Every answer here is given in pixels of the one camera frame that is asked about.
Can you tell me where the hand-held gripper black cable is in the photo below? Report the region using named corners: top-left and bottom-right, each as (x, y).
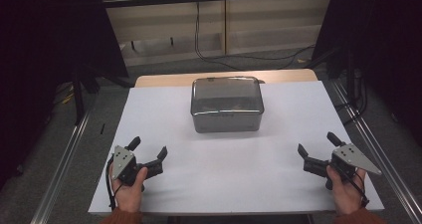
top-left (105, 156), bottom-right (117, 212)
top-left (337, 166), bottom-right (370, 208)

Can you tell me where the black floor cables bundle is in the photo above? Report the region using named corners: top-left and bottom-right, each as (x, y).
top-left (333, 68), bottom-right (368, 126)

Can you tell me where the left hand-held gripper black cable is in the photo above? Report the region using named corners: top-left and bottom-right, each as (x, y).
top-left (105, 156), bottom-right (117, 212)

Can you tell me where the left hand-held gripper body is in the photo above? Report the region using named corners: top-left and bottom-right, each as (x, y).
top-left (112, 145), bottom-right (164, 187)

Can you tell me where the person's right hand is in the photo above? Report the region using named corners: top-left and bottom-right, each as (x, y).
top-left (326, 165), bottom-right (367, 216)

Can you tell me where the wooden table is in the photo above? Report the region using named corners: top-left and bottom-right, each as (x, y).
top-left (134, 68), bottom-right (318, 89)

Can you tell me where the aluminium floor rail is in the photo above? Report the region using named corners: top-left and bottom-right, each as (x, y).
top-left (330, 80), bottom-right (422, 224)
top-left (30, 110), bottom-right (93, 224)

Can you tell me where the black metal stand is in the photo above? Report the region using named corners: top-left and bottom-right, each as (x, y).
top-left (72, 63), bottom-right (102, 126)

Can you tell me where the black hanging floor cable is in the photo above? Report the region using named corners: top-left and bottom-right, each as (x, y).
top-left (193, 1), bottom-right (317, 71)

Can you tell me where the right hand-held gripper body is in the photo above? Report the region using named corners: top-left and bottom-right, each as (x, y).
top-left (303, 143), bottom-right (382, 179)

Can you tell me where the person's left hand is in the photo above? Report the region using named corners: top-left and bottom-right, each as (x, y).
top-left (109, 165), bottom-right (149, 213)

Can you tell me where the black curtain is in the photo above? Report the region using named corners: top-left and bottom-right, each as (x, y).
top-left (312, 0), bottom-right (422, 147)
top-left (0, 0), bottom-right (130, 188)

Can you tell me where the clear grey plastic storage box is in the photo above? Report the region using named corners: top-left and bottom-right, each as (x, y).
top-left (190, 76), bottom-right (266, 134)

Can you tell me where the right hand-held gripper black cable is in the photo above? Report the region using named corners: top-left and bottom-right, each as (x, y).
top-left (337, 166), bottom-right (370, 208)

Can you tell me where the white table mat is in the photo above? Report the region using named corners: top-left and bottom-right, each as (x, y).
top-left (88, 81), bottom-right (385, 216)

